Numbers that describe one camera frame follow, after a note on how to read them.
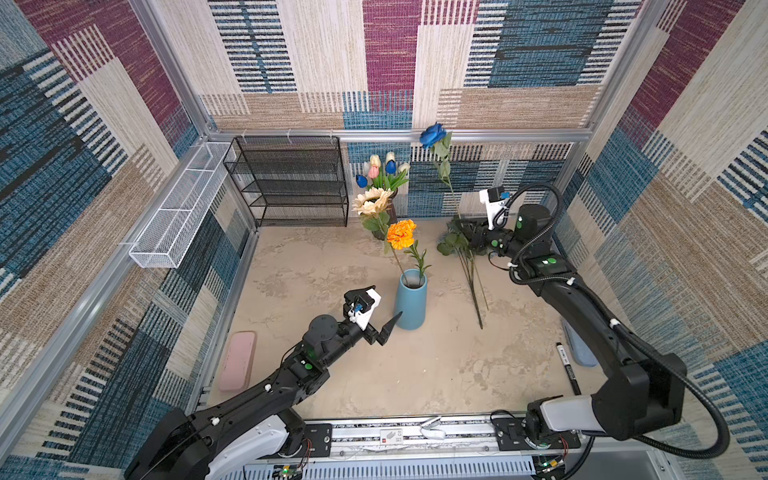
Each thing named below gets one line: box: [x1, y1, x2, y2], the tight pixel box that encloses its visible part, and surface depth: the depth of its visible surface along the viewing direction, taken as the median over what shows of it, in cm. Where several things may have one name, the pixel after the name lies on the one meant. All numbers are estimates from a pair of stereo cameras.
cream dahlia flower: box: [352, 187, 394, 241], surface depth 68 cm
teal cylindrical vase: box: [395, 269, 428, 331], surface depth 81 cm
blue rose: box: [419, 122, 487, 313], surface depth 76 cm
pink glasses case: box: [219, 331, 257, 391], surface depth 86 cm
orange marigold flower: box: [386, 219, 432, 285], surface depth 71 cm
